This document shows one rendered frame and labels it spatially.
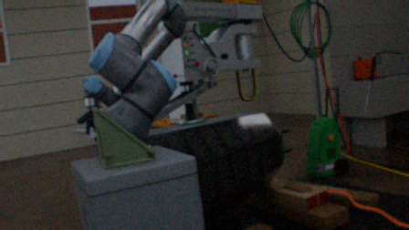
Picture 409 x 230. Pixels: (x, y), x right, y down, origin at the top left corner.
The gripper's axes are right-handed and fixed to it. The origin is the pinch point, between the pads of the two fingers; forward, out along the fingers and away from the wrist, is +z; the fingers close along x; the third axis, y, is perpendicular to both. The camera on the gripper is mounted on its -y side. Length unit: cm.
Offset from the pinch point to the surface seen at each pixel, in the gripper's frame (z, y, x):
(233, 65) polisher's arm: -43, 60, 108
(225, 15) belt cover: -82, 58, 103
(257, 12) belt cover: -88, 78, 135
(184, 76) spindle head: -35, 36, 64
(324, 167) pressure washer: 57, 125, 200
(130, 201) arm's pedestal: 11, 64, -77
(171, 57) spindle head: -49, 25, 68
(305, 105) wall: 21, 81, 745
